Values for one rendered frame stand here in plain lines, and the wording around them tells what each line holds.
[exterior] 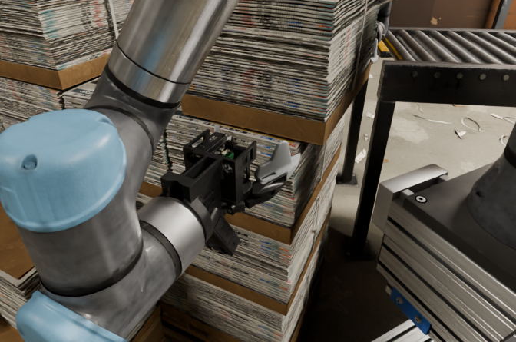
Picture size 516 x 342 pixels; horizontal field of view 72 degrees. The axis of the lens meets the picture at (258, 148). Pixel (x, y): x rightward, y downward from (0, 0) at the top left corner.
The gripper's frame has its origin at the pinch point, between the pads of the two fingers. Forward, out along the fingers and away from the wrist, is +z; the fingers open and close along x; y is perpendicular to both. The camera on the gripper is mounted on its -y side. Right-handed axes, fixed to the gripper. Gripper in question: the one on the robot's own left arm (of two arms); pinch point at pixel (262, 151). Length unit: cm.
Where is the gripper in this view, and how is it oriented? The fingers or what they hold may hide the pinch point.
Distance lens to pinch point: 53.9
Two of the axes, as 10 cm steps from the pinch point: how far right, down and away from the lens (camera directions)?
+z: 4.5, -4.6, 7.7
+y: 0.0, -8.6, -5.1
